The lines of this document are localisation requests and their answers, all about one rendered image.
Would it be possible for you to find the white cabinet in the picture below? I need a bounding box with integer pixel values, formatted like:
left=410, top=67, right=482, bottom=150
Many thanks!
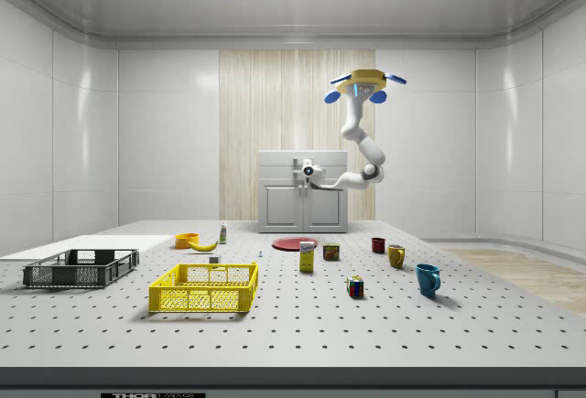
left=257, top=149, right=349, bottom=234

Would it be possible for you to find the red plate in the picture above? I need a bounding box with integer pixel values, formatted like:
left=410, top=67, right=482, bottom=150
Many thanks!
left=271, top=236, right=319, bottom=253

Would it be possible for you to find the white and yellow box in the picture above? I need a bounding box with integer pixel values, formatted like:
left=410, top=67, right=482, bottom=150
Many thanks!
left=298, top=240, right=317, bottom=274

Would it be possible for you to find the drone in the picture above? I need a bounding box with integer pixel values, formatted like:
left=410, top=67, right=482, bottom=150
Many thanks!
left=322, top=68, right=409, bottom=105

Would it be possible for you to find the yellow bowl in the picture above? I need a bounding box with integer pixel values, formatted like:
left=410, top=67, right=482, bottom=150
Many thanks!
left=174, top=232, right=201, bottom=251

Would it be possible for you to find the yellow mug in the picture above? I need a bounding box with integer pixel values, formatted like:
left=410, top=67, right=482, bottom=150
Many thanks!
left=386, top=243, right=407, bottom=270

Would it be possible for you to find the yellow basket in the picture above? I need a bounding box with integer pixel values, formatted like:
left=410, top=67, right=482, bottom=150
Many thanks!
left=147, top=263, right=260, bottom=315

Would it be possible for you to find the blue mug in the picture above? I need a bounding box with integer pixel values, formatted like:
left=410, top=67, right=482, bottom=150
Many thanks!
left=415, top=264, right=442, bottom=299

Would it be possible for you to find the white board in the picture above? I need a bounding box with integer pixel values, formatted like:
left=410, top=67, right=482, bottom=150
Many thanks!
left=0, top=234, right=171, bottom=262

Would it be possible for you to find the dark grey basket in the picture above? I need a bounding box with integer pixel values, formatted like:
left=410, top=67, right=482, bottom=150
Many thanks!
left=22, top=248, right=141, bottom=290

